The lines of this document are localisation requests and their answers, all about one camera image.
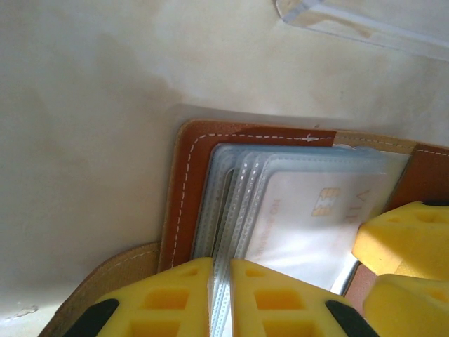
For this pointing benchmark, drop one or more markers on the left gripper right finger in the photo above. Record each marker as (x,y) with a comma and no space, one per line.
(280,309)

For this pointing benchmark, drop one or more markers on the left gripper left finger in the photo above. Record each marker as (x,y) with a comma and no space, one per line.
(158,305)

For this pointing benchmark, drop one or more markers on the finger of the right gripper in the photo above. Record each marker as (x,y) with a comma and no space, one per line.
(407,242)
(414,309)

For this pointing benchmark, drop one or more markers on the white chip card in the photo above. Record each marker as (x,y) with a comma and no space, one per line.
(298,217)

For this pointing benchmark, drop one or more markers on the brown leather card holder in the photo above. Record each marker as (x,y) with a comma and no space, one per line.
(245,138)

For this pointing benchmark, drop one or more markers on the clear plastic box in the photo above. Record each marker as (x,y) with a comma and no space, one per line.
(350,21)

